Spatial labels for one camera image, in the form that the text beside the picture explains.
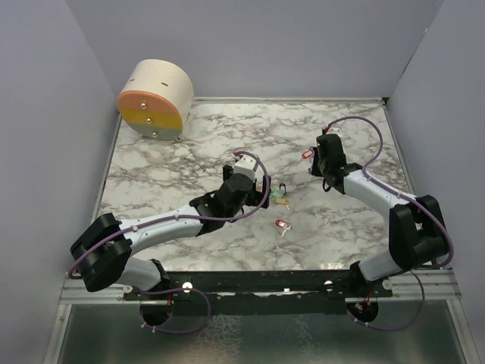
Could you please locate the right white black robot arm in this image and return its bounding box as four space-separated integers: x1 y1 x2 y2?
310 133 453 297

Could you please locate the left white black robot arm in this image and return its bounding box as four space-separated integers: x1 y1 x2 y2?
69 166 271 300

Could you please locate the black tag key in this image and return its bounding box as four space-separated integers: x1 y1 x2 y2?
279 184 287 196

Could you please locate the green tag key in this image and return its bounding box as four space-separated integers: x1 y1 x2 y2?
271 190 285 198

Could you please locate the yellow tag key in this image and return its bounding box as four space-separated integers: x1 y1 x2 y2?
274 197 289 209

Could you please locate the round beige drawer box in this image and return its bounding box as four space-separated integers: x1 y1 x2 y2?
117 59 194 141

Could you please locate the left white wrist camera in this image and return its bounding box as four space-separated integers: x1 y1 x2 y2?
233 152 259 182

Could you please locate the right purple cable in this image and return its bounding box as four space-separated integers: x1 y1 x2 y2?
324 115 455 331

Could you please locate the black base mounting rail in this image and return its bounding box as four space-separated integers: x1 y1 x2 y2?
124 269 392 316

